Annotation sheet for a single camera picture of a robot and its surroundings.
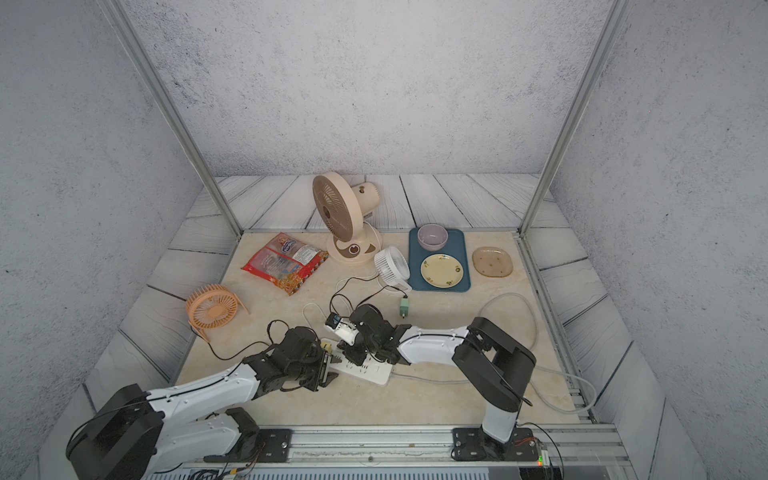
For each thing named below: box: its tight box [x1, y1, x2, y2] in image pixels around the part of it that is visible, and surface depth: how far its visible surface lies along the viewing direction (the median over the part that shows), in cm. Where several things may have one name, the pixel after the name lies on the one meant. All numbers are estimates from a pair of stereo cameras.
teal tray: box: [408, 228, 471, 293], surface depth 113 cm
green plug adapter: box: [400, 297, 409, 319], surface depth 98 cm
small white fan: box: [374, 246, 412, 292], surface depth 100 cm
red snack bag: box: [241, 232, 330, 296], surface depth 109 cm
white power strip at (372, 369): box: [321, 338, 393, 385], surface depth 84 cm
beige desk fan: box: [312, 171, 382, 265], surface depth 101 cm
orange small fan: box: [185, 284, 250, 343], surface depth 90 cm
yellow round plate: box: [420, 253, 464, 289], surface depth 110 cm
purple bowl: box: [418, 223, 449, 251], surface depth 114 cm
